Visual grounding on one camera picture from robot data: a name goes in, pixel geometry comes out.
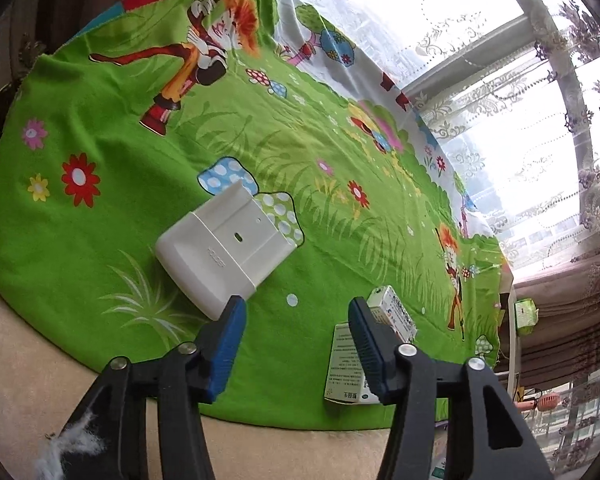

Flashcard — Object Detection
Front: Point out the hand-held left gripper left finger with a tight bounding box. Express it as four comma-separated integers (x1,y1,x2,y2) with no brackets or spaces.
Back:
67,295,248,480

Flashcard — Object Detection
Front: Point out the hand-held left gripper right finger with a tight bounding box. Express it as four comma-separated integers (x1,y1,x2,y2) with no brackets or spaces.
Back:
347,296,556,480

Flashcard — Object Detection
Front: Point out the white box with green text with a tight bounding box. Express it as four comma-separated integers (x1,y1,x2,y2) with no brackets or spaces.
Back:
322,322,382,406

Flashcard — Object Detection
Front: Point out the white box with blue label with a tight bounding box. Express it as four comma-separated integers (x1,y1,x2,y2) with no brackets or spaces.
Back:
367,285,419,344

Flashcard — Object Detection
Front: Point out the white plastic device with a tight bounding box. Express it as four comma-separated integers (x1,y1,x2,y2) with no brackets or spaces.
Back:
155,180,298,321

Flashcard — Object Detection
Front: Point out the white curved desk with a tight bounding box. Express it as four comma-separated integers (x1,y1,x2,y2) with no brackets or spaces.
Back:
500,287,526,388

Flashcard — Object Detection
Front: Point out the green tissue pack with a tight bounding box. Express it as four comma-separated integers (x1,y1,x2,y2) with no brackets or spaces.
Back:
514,297,540,336

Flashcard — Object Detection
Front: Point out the white fluff tuft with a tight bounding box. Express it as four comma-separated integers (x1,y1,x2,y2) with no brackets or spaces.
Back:
35,407,108,476

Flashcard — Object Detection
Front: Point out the pink handheld fan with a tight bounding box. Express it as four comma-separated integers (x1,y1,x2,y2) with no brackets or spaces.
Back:
512,394,561,413

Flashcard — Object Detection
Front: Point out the green cartoon printed blanket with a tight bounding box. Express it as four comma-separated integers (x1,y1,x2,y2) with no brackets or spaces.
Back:
0,0,513,433

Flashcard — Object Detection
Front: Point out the beige plush mat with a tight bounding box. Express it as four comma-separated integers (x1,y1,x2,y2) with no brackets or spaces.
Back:
0,270,396,480

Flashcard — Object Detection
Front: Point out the brown patterned curtain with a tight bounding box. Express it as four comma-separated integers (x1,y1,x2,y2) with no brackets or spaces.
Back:
497,160,600,480

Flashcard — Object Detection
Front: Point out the white lace sheer curtain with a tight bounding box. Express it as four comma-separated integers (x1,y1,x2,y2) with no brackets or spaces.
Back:
275,0,600,271

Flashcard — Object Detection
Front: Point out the dark patterned curtain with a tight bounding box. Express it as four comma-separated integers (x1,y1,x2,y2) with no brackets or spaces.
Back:
0,0,181,126

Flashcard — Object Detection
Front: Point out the grey window frame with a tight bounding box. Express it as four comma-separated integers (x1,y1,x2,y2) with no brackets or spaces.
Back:
405,10,596,171

